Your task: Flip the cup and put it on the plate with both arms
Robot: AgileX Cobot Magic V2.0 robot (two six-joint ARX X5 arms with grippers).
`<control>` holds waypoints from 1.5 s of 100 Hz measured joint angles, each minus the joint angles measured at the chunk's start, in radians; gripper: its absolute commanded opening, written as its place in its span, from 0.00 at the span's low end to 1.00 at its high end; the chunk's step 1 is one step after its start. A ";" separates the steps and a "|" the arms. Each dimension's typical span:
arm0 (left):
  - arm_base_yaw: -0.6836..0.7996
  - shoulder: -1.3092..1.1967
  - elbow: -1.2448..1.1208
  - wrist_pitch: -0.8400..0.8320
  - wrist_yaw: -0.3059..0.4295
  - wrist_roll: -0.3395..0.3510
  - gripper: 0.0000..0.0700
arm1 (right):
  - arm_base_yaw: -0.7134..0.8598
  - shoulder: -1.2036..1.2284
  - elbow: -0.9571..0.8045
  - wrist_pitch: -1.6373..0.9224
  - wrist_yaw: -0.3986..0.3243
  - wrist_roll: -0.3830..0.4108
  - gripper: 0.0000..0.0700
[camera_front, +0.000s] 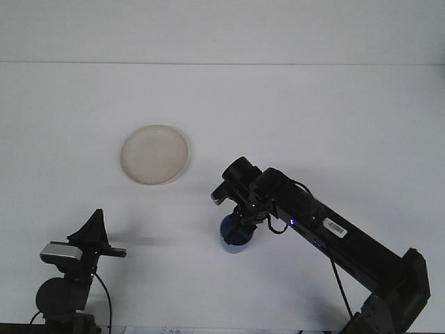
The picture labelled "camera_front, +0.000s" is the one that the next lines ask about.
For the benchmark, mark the pale blue cup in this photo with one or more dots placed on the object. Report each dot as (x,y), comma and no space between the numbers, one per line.
(240,243)

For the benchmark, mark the pale round plate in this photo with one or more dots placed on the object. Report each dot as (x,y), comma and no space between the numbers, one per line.
(154,154)

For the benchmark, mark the white printed paper sheet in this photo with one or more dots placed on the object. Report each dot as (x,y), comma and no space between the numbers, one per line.
(167,330)

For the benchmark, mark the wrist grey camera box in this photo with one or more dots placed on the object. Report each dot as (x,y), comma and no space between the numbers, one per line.
(219,195)
(62,252)

